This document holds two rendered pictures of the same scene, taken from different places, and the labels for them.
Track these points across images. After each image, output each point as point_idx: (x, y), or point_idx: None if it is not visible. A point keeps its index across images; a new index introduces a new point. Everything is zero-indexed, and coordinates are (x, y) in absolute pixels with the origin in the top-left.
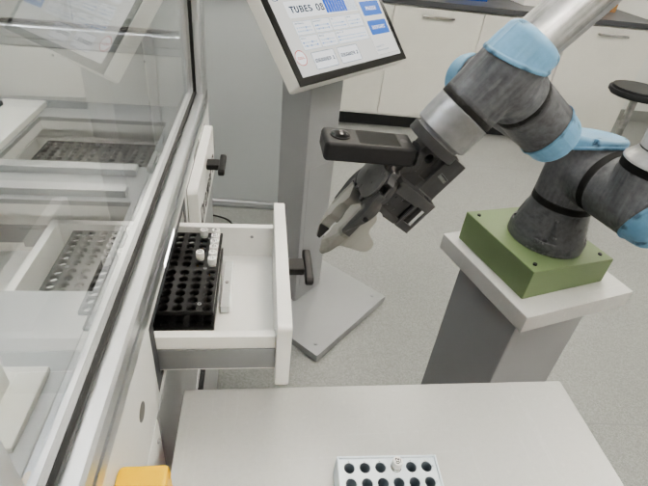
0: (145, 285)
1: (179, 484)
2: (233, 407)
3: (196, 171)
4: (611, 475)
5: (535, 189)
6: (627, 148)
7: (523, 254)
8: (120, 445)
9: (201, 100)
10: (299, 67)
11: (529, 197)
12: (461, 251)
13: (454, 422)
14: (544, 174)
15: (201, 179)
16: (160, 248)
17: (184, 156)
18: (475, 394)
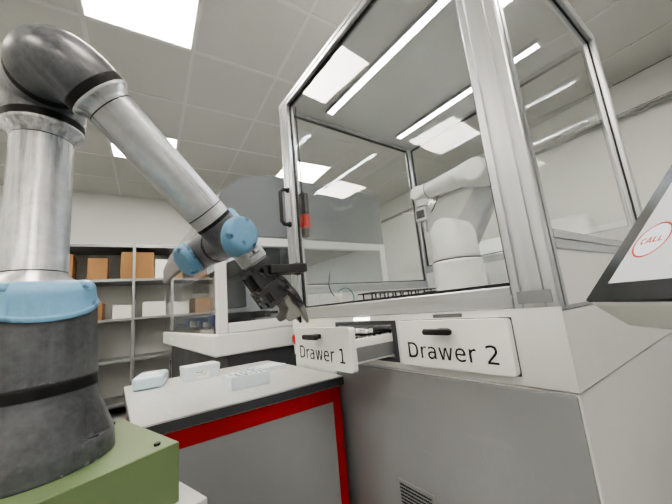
0: (334, 305)
1: (317, 371)
2: (319, 378)
3: (420, 320)
4: (133, 412)
5: (96, 370)
6: (56, 280)
7: (118, 428)
8: (315, 325)
9: (489, 288)
10: (624, 260)
11: (92, 392)
12: (181, 482)
13: (217, 400)
14: (97, 342)
15: (412, 323)
16: (348, 307)
17: (399, 298)
18: (202, 408)
